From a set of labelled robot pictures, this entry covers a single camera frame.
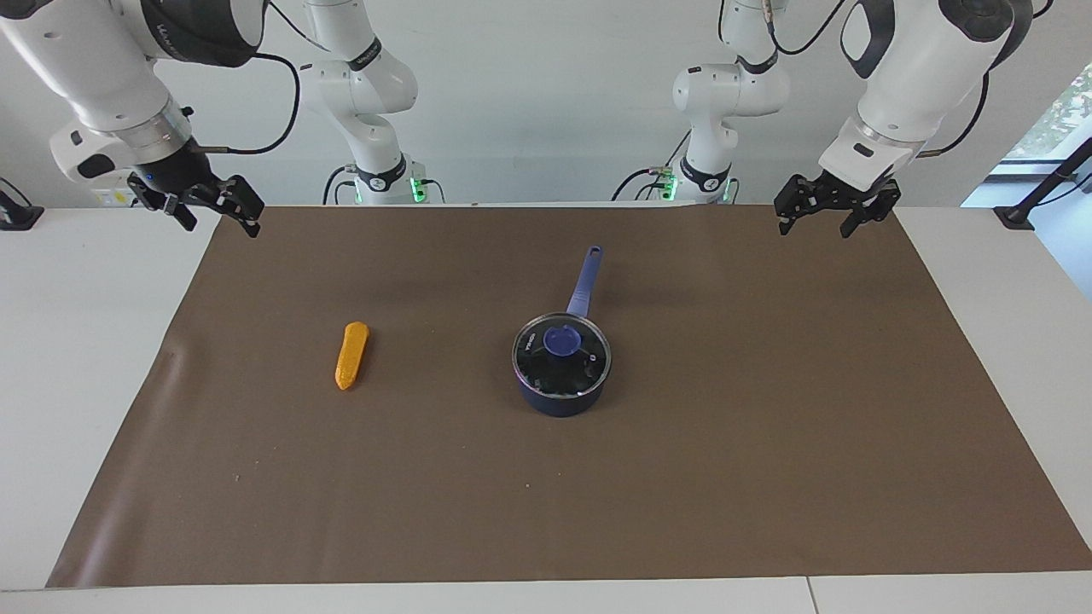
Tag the window with green view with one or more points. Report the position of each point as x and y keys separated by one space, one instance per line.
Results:
x=1066 y=111

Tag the brown paper table mat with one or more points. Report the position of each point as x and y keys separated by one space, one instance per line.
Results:
x=682 y=477

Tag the glass lid purple knob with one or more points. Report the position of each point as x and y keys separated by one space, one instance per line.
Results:
x=563 y=341

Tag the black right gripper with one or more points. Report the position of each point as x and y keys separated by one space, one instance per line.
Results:
x=183 y=175

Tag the yellow corn cob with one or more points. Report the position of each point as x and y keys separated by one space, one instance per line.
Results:
x=351 y=358

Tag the black table clamp stand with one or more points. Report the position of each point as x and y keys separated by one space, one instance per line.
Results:
x=1015 y=215

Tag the black table clamp mount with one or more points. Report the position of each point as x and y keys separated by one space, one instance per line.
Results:
x=17 y=217

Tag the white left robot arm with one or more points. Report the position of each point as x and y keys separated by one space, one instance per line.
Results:
x=913 y=68

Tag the white wall power outlet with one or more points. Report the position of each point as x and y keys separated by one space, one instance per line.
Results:
x=111 y=198

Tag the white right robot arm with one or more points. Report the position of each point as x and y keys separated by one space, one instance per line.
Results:
x=85 y=68

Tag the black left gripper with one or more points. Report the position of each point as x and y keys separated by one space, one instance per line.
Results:
x=840 y=196

